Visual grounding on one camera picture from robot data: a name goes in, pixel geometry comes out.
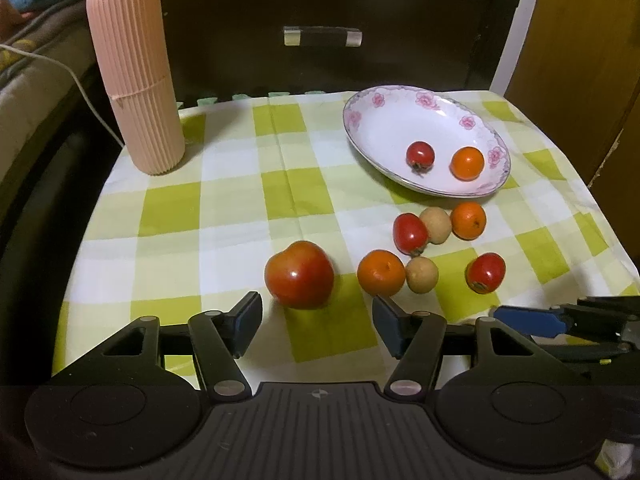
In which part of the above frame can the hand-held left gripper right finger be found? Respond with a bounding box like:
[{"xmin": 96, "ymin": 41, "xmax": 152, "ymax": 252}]
[{"xmin": 372, "ymin": 295, "xmax": 583, "ymax": 402}]

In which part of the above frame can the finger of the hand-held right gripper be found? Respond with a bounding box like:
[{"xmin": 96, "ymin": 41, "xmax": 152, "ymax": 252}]
[
  {"xmin": 487, "ymin": 302, "xmax": 640, "ymax": 361},
  {"xmin": 575, "ymin": 296, "xmax": 640, "ymax": 314}
]

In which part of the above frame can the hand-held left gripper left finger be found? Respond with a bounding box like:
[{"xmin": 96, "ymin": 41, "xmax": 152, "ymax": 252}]
[{"xmin": 55, "ymin": 291, "xmax": 264, "ymax": 402}]

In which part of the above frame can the small orange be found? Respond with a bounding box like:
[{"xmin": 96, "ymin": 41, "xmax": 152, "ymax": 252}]
[
  {"xmin": 450, "ymin": 146, "xmax": 486, "ymax": 182},
  {"xmin": 451, "ymin": 201, "xmax": 487, "ymax": 241},
  {"xmin": 357, "ymin": 249, "xmax": 406, "ymax": 297}
]

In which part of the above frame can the brown longan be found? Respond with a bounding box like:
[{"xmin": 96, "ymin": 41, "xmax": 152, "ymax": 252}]
[
  {"xmin": 404, "ymin": 256, "xmax": 440, "ymax": 294},
  {"xmin": 419, "ymin": 207, "xmax": 453, "ymax": 244}
]

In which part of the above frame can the red cherry tomato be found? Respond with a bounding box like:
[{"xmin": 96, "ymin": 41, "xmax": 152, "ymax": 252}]
[
  {"xmin": 465, "ymin": 252, "xmax": 507, "ymax": 295},
  {"xmin": 392, "ymin": 212, "xmax": 431, "ymax": 257},
  {"xmin": 405, "ymin": 141, "xmax": 435, "ymax": 175}
]

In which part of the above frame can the large red tomato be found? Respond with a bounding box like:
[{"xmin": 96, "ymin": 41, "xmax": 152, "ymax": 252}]
[{"xmin": 264, "ymin": 240, "xmax": 335, "ymax": 310}]

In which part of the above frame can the white floral plate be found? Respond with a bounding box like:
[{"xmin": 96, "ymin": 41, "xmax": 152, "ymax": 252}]
[{"xmin": 342, "ymin": 85, "xmax": 512, "ymax": 197}]

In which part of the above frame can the green checkered tablecloth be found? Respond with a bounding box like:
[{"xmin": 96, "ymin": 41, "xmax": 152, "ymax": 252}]
[{"xmin": 52, "ymin": 87, "xmax": 640, "ymax": 382}]

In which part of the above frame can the brown wooden wardrobe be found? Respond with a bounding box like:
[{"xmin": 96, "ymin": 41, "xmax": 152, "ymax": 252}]
[{"xmin": 504, "ymin": 0, "xmax": 640, "ymax": 187}]

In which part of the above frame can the pink ribbed cylindrical container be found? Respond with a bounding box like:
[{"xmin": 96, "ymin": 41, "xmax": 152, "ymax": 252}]
[{"xmin": 86, "ymin": 0, "xmax": 186, "ymax": 177}]

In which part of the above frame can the dark wooden cabinet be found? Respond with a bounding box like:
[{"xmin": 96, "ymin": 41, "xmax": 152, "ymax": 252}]
[{"xmin": 95, "ymin": 0, "xmax": 523, "ymax": 107}]

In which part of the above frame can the grey patterned blanket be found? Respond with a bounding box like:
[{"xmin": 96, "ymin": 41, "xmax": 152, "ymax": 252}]
[{"xmin": 0, "ymin": 0, "xmax": 101, "ymax": 171}]

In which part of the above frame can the metal cabinet handle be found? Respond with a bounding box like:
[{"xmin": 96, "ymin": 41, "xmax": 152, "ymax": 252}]
[{"xmin": 282, "ymin": 25, "xmax": 362, "ymax": 49}]

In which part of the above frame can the white cable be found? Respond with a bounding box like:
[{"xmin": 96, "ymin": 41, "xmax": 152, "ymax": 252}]
[{"xmin": 0, "ymin": 43, "xmax": 125, "ymax": 147}]

